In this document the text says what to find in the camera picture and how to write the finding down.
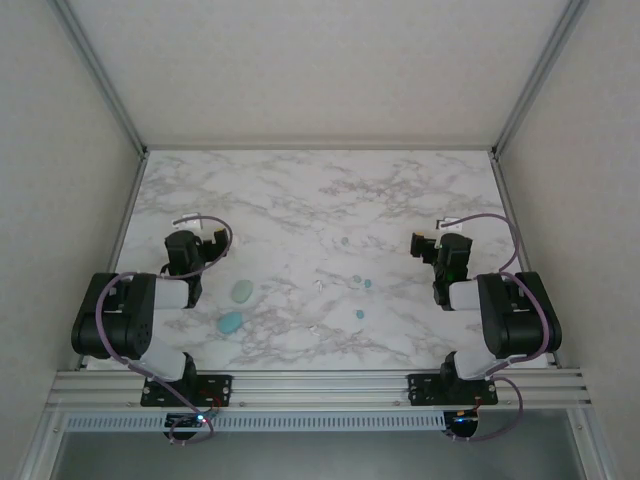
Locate pale green earbud charging case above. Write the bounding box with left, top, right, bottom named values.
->
left=230, top=279, right=254, bottom=305

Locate teal earbud charging case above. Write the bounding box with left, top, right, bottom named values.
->
left=216, top=311, right=245, bottom=336

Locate aluminium table side rail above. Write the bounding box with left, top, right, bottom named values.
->
left=489, top=152, right=559, bottom=369
left=77, top=152, right=151, bottom=371

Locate aluminium table end rail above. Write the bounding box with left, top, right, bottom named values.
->
left=143, top=144, right=496, bottom=153

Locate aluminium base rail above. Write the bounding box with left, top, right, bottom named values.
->
left=47, top=368, right=594, bottom=412

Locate aluminium frame corner post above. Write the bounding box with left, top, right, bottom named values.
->
left=491, top=0, right=591, bottom=156
left=49, top=0, right=150, bottom=156

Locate slotted grey cable duct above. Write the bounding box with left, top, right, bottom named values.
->
left=62, top=412, right=447, bottom=432

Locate aluminium lower frame bar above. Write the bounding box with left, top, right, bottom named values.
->
left=568, top=408, right=619, bottom=480
left=14, top=409, right=66, bottom=480

